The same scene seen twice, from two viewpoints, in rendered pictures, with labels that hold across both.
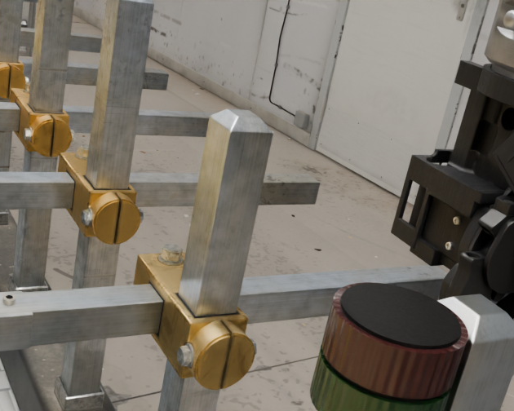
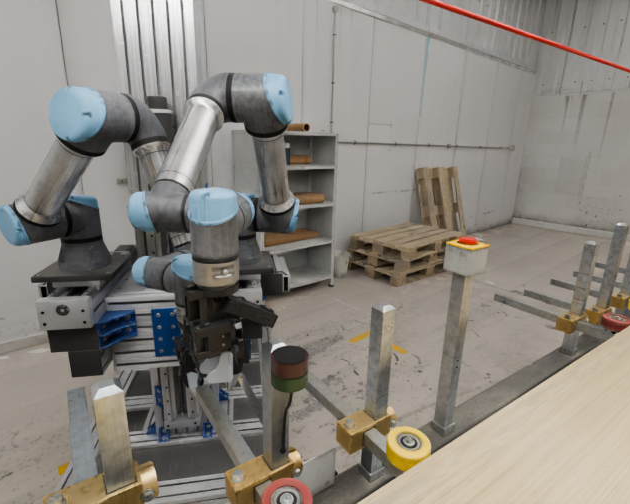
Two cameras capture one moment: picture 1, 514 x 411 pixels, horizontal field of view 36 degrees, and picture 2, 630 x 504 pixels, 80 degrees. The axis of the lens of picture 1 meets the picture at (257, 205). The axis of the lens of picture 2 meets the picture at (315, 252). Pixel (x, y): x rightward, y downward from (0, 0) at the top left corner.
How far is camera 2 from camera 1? 57 cm
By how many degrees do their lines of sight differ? 87
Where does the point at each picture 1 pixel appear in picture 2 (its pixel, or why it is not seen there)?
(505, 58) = (224, 283)
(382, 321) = (297, 357)
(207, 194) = (114, 430)
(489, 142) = (211, 309)
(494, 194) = (230, 320)
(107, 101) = not seen: outside the picture
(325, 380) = (298, 382)
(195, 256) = (118, 462)
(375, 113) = not seen: outside the picture
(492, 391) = not seen: hidden behind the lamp
